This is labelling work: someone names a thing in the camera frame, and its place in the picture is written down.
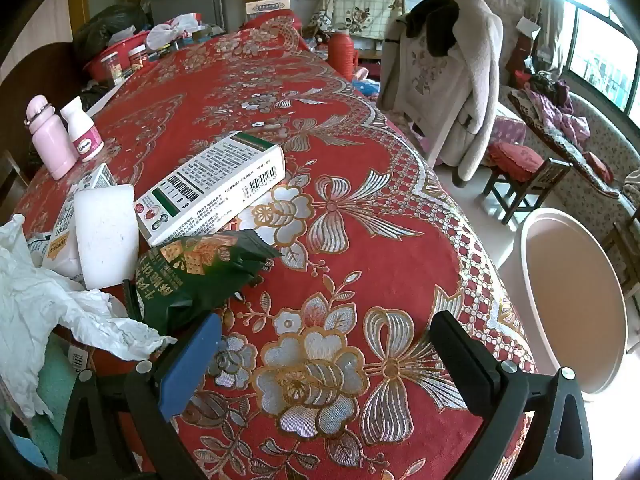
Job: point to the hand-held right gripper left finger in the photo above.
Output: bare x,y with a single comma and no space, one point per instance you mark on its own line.
192,365

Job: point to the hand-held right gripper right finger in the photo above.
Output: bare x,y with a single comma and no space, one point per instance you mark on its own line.
465,360

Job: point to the green snack wrapper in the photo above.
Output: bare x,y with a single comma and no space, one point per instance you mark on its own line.
185,280

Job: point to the pink trash bin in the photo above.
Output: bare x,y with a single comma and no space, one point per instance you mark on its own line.
565,300

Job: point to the red floral tablecloth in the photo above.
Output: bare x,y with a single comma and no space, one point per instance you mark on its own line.
350,285

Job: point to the white foam block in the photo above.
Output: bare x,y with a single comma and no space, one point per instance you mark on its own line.
105,235

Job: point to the crumpled white tissue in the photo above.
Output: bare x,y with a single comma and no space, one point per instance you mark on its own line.
40,300

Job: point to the small white orange-label box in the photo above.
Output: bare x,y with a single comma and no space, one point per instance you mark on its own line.
57,245

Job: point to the small wooden stool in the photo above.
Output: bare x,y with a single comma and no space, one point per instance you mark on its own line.
535,190

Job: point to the red seat cushion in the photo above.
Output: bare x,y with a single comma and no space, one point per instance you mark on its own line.
515,160

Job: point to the patterned sofa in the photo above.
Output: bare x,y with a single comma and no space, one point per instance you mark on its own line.
600,150

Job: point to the white pill bottle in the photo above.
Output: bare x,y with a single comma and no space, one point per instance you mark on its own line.
82,132

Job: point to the beige fleece coat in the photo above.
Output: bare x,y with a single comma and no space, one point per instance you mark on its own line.
450,100

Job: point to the pink cup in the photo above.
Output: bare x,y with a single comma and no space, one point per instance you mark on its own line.
50,145

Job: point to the purple clothes pile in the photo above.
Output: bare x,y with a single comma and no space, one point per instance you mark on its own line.
555,110

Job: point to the spice jar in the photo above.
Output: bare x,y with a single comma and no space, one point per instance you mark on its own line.
112,67
137,60

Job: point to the red plastic basin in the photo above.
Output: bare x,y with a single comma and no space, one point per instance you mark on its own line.
97,65

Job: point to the red thermos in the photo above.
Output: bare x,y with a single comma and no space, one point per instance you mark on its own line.
342,55

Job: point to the window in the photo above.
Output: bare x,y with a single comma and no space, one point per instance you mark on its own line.
600,60

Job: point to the white plastic bag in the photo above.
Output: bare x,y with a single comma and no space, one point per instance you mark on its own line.
172,30

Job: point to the black plastic bag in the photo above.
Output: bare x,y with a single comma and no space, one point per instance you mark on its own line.
107,22

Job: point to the white printed carton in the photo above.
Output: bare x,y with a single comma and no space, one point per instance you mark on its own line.
267,7

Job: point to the floral cover cloth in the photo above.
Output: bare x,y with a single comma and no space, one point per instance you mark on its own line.
360,5

